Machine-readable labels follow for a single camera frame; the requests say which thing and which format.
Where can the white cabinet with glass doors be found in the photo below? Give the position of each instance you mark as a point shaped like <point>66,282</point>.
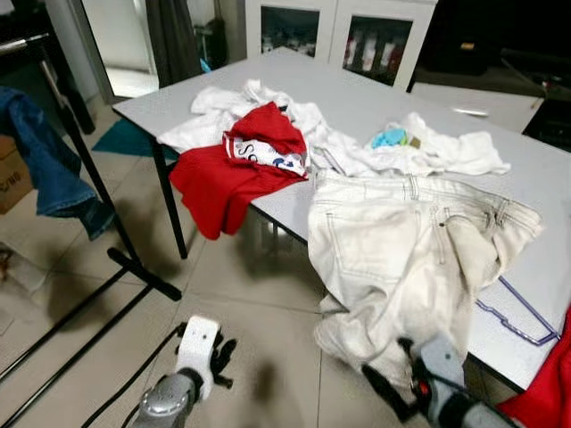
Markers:
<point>335,27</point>

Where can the clothes rack frame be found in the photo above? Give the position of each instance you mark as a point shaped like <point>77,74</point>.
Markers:
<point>89,178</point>

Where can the glass balcony door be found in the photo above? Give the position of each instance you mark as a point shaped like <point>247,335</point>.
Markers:
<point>120,40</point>

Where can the cream denim jacket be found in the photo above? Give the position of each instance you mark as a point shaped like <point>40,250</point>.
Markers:
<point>393,259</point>

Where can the white long-sleeve shirt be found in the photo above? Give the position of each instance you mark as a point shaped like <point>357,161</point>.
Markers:
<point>205,116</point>

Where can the black table leg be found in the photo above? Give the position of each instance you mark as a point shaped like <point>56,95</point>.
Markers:
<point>169,205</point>

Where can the teal floor mat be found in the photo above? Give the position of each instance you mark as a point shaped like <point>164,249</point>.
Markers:
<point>120,140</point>

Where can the white drawer unit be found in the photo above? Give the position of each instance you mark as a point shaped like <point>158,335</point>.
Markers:
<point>477,105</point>

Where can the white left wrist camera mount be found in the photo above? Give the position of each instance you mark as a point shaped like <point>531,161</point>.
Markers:
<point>196,352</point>

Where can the red sweater with white band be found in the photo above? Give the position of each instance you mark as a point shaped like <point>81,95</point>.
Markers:
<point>214,183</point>

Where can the dark grey curtain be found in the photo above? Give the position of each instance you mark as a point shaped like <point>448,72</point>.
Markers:
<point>172,40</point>

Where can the tall black cabinet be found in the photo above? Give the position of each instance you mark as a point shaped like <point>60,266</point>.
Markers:
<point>482,36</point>

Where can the red polo shirt plaid trim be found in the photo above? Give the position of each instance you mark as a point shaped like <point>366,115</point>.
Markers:
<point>544,392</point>

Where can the black low TV bench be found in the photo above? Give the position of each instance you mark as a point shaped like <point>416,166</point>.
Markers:
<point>544,102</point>

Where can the small cardboard box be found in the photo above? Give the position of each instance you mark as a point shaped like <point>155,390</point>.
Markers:
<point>13,178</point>

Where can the purple plastic clothes hanger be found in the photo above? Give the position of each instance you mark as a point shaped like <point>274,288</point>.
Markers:
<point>517,332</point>

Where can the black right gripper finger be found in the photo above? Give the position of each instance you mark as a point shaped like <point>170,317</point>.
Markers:
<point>388,392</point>

